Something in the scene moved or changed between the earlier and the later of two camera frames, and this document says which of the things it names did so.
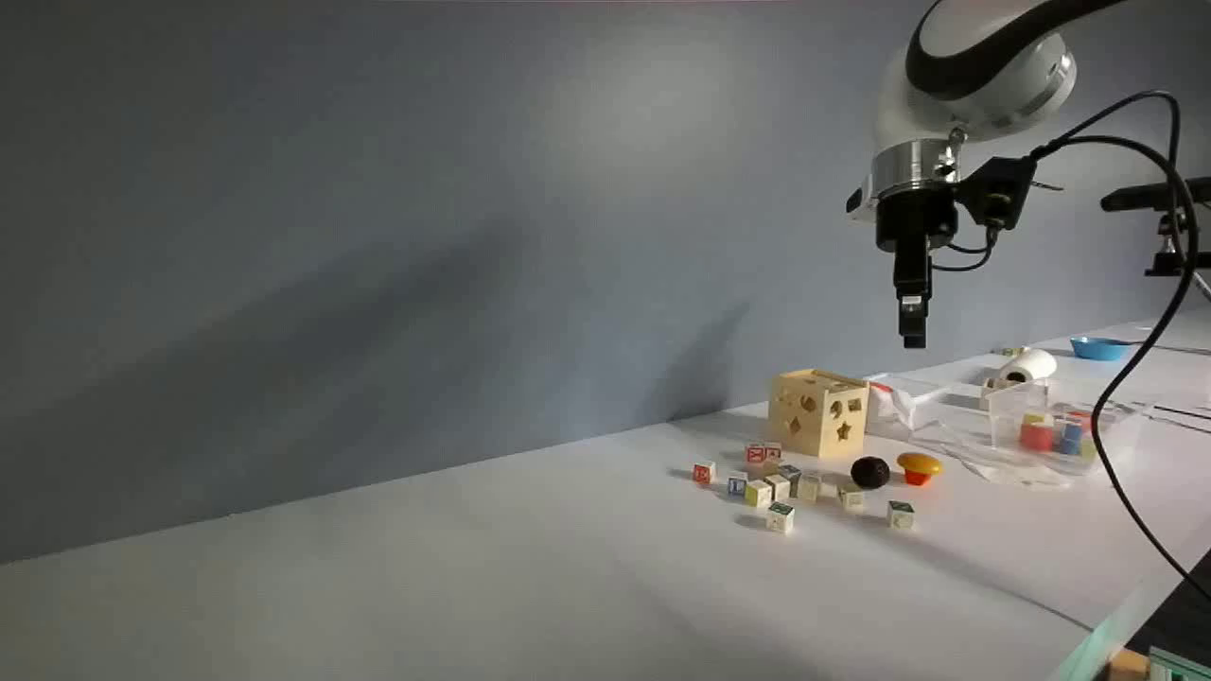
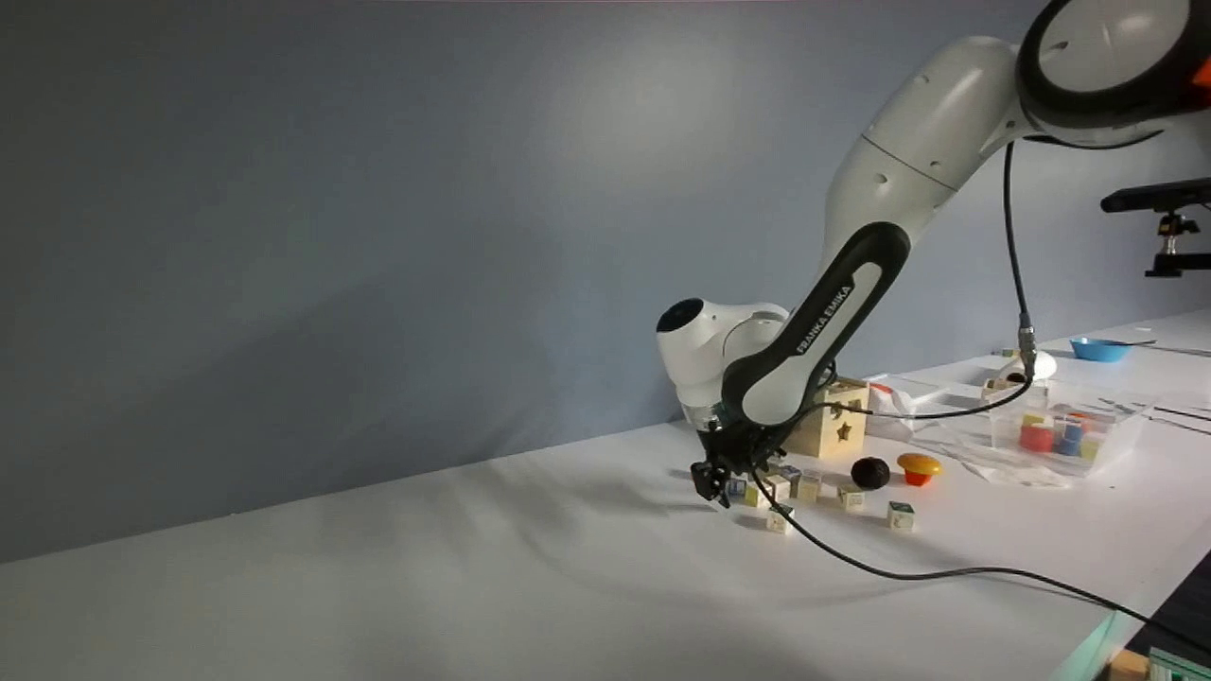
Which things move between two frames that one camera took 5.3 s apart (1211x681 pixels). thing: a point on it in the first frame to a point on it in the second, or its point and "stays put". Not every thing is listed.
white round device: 1031,370 stays put
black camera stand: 1176,202 stays put
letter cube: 781,520 stays put
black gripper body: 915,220 to 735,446
